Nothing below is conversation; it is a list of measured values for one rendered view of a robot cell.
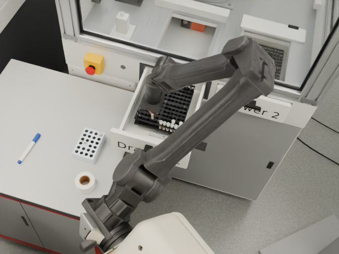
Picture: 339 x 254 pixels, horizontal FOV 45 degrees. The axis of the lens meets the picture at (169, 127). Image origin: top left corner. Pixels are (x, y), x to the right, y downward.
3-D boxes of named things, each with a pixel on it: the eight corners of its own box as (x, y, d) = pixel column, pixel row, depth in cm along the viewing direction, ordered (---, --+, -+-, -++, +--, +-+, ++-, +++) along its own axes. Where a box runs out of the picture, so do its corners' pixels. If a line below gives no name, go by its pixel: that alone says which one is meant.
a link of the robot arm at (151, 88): (142, 82, 126) (159, 89, 126) (151, 65, 129) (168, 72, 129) (142, 93, 132) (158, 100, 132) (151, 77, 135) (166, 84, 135)
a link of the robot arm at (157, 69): (157, 72, 120) (177, 90, 124) (172, 43, 125) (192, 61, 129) (135, 81, 130) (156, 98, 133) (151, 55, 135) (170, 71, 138)
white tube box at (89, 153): (94, 165, 153) (93, 160, 150) (72, 158, 153) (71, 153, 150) (105, 138, 160) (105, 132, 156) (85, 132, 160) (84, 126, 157)
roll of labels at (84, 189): (73, 179, 149) (72, 174, 145) (92, 174, 151) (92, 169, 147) (78, 196, 145) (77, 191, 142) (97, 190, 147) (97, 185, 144)
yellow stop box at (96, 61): (100, 76, 166) (99, 64, 160) (83, 72, 167) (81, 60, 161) (105, 68, 169) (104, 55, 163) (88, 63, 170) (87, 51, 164)
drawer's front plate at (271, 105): (282, 123, 163) (291, 107, 154) (212, 104, 166) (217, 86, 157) (283, 120, 164) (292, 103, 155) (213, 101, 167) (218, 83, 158)
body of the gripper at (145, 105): (166, 90, 141) (168, 79, 134) (157, 115, 137) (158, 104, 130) (149, 85, 141) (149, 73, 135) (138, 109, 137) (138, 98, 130)
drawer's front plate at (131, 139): (186, 169, 148) (190, 153, 139) (110, 147, 151) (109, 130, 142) (187, 165, 149) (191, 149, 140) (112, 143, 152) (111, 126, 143)
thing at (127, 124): (183, 162, 148) (185, 153, 143) (116, 142, 150) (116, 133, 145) (208, 81, 170) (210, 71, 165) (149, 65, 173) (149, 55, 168)
